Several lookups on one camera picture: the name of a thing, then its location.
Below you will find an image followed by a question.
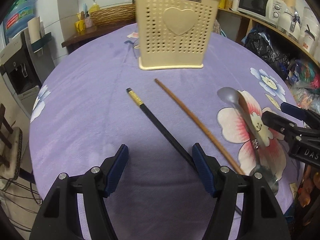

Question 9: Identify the person's right hand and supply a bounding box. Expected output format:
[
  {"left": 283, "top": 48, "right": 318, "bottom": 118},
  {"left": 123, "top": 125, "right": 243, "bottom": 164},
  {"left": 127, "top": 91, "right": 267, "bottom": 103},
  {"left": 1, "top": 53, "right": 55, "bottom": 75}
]
[{"left": 298, "top": 165, "right": 319, "bottom": 207}]

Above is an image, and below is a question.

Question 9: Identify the black plastic bag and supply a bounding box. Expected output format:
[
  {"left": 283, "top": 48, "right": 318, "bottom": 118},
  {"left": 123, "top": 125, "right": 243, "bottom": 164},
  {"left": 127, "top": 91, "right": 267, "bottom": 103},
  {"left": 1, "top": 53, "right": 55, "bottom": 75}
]
[{"left": 242, "top": 28, "right": 290, "bottom": 72}]

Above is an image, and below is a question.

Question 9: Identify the black gold-banded chopstick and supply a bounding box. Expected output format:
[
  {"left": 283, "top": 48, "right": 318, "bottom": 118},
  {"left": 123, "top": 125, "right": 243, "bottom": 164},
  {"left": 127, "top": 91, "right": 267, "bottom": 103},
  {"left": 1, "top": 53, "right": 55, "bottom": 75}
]
[{"left": 125, "top": 87, "right": 243, "bottom": 217}]

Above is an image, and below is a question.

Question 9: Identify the beige perforated utensil holder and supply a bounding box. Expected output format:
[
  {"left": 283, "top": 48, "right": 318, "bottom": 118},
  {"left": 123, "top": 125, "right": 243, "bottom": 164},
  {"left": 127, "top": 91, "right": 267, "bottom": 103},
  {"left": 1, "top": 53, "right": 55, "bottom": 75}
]
[{"left": 135, "top": 0, "right": 220, "bottom": 70}]

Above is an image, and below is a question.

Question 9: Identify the dark wooden sink counter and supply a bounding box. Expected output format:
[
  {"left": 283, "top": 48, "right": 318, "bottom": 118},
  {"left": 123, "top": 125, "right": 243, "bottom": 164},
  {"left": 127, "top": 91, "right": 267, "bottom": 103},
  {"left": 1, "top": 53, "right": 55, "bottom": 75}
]
[{"left": 61, "top": 20, "right": 136, "bottom": 54}]

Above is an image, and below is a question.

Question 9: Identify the yellow cup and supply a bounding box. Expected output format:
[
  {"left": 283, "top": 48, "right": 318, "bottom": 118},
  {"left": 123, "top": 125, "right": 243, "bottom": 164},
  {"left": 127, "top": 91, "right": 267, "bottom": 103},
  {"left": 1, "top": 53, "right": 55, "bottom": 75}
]
[{"left": 75, "top": 20, "right": 86, "bottom": 33}]

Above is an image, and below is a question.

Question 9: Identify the wooden side shelf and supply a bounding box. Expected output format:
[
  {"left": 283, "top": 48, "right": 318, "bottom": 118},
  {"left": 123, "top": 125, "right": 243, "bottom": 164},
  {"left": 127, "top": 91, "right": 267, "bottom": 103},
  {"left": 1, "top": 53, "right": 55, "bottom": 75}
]
[{"left": 219, "top": 8, "right": 319, "bottom": 68}]

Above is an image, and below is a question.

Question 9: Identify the purple floral tablecloth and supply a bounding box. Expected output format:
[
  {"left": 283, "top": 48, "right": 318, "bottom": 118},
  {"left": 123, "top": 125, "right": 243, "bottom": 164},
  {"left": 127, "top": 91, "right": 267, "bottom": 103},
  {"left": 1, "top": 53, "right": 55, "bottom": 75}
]
[{"left": 29, "top": 24, "right": 295, "bottom": 239}]

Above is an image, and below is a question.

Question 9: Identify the paper cup stack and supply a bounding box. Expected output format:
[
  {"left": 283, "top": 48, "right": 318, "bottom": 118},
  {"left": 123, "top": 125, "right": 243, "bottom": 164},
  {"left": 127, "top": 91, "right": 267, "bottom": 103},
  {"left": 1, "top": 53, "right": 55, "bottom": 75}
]
[{"left": 28, "top": 17, "right": 44, "bottom": 53}]

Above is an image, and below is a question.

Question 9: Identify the grey water dispenser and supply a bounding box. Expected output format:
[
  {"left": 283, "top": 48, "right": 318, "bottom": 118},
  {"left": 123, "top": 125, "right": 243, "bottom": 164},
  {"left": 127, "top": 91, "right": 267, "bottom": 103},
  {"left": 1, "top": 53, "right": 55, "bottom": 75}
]
[{"left": 1, "top": 29, "right": 55, "bottom": 117}]

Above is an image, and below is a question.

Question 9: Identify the brown wooden chopstick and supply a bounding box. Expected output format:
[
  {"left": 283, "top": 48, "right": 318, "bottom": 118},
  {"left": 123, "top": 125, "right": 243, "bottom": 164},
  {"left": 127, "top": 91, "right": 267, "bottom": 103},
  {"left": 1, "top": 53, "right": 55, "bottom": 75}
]
[{"left": 154, "top": 79, "right": 245, "bottom": 175}]

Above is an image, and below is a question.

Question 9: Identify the wooden stool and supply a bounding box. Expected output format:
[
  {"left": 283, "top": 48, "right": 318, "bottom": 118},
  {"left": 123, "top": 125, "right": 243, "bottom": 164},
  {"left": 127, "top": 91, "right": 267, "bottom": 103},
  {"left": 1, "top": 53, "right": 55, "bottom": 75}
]
[{"left": 1, "top": 103, "right": 22, "bottom": 180}]

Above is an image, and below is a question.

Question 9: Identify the blue water jug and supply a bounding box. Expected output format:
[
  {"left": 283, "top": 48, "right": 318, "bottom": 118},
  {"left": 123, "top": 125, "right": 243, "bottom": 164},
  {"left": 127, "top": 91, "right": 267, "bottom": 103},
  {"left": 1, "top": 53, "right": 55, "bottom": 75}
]
[{"left": 3, "top": 0, "right": 35, "bottom": 38}]

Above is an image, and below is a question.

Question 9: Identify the metal spoon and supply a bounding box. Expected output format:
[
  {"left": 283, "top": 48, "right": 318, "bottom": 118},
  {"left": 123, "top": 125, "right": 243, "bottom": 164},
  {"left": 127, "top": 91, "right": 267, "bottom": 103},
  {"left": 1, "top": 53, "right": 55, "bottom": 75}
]
[{"left": 217, "top": 87, "right": 279, "bottom": 195}]

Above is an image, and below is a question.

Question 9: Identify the white electric kettle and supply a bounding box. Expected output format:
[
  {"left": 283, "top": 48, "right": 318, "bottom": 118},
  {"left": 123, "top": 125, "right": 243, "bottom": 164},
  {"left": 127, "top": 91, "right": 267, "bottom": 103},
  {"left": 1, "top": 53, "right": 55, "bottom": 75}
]
[{"left": 277, "top": 9, "right": 300, "bottom": 42}]

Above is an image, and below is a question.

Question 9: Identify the yellow soap dispenser bottle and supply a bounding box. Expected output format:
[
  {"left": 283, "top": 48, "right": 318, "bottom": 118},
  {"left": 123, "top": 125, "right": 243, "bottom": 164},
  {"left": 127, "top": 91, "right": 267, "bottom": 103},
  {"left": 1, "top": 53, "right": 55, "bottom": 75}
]
[{"left": 88, "top": 0, "right": 100, "bottom": 14}]

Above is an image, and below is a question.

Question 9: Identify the woven brown basin sink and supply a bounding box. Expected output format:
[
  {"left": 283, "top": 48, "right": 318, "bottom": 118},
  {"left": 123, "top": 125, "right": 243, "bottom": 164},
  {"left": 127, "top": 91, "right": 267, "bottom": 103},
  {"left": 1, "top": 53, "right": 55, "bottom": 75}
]
[{"left": 90, "top": 4, "right": 136, "bottom": 26}]

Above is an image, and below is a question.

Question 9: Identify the white microwave oven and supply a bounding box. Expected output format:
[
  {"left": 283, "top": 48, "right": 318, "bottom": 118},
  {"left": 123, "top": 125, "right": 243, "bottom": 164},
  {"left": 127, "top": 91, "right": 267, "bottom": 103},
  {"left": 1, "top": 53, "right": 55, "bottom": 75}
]
[{"left": 238, "top": 0, "right": 287, "bottom": 25}]

